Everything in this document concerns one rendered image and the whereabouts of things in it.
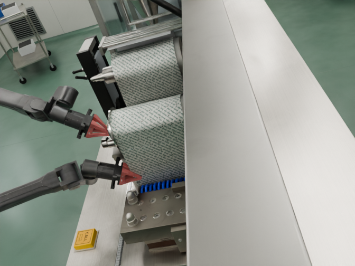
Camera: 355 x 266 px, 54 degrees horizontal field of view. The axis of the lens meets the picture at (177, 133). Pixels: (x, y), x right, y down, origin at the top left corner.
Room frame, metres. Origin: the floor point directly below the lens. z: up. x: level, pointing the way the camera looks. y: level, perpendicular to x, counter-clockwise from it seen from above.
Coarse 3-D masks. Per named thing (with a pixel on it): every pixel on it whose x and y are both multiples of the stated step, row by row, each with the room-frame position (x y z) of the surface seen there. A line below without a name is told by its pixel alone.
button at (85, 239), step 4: (80, 232) 0.93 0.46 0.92; (84, 232) 0.93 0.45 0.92; (88, 232) 0.92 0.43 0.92; (92, 232) 0.91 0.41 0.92; (96, 232) 0.92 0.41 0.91; (76, 236) 0.92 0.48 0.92; (80, 236) 0.91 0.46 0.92; (84, 236) 0.91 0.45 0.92; (88, 236) 0.90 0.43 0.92; (92, 236) 0.89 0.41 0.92; (76, 240) 0.90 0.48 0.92; (80, 240) 0.89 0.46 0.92; (84, 240) 0.89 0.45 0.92; (88, 240) 0.88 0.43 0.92; (92, 240) 0.88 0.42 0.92; (76, 244) 0.88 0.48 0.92; (80, 244) 0.87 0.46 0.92; (84, 244) 0.87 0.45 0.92; (88, 244) 0.87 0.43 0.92; (92, 244) 0.87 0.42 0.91; (76, 248) 0.87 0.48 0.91; (80, 248) 0.87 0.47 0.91; (84, 248) 0.87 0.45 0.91
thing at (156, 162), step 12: (156, 144) 0.93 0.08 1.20; (168, 144) 0.92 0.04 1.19; (180, 144) 0.91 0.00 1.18; (132, 156) 0.95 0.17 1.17; (144, 156) 0.94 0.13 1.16; (156, 156) 0.93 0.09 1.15; (168, 156) 0.92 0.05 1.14; (180, 156) 0.91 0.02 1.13; (132, 168) 0.95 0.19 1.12; (144, 168) 0.94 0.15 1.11; (156, 168) 0.93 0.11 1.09; (168, 168) 0.93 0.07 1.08; (180, 168) 0.92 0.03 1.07; (144, 180) 0.95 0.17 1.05; (156, 180) 0.94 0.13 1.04
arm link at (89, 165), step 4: (84, 160) 0.99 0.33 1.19; (88, 160) 0.98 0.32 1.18; (92, 160) 0.99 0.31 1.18; (80, 164) 0.98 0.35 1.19; (84, 164) 0.97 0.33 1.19; (88, 164) 0.97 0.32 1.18; (92, 164) 0.97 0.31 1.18; (96, 164) 0.97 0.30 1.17; (80, 168) 0.99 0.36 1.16; (84, 168) 0.96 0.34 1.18; (88, 168) 0.96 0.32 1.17; (92, 168) 0.96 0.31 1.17; (96, 168) 0.95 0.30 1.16; (84, 172) 0.95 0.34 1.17; (88, 172) 0.95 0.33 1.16; (92, 172) 0.95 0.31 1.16; (96, 172) 0.95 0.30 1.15; (84, 176) 0.99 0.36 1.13; (88, 176) 0.98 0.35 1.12; (92, 176) 0.95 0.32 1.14
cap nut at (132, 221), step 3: (129, 213) 0.79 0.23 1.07; (132, 213) 0.80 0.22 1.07; (126, 216) 0.79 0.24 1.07; (129, 216) 0.78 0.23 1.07; (132, 216) 0.79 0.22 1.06; (126, 219) 0.79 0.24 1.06; (129, 219) 0.78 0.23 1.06; (132, 219) 0.78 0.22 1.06; (135, 219) 0.79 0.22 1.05; (129, 222) 0.78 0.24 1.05; (132, 222) 0.78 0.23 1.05; (135, 222) 0.78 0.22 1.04; (129, 225) 0.78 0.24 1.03; (132, 225) 0.78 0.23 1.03; (135, 225) 0.78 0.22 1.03
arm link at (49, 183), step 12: (60, 168) 0.96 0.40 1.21; (72, 168) 0.96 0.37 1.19; (36, 180) 0.93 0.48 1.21; (48, 180) 0.92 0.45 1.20; (72, 180) 0.92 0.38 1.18; (12, 192) 0.90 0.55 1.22; (24, 192) 0.90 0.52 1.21; (36, 192) 0.90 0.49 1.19; (48, 192) 0.91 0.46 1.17; (0, 204) 0.87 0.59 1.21; (12, 204) 0.88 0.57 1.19
